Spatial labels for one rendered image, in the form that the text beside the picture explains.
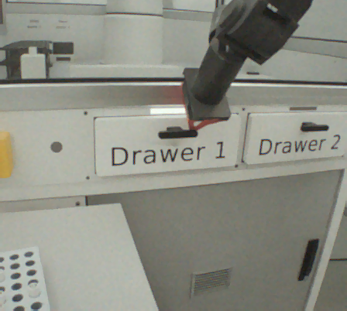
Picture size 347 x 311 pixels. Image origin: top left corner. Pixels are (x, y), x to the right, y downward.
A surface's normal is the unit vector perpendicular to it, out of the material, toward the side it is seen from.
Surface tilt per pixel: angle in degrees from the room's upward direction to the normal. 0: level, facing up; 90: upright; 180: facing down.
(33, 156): 90
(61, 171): 90
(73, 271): 0
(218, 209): 90
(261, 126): 90
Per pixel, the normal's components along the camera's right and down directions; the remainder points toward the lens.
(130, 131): 0.30, 0.32
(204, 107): 0.22, -0.48
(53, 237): 0.05, -0.94
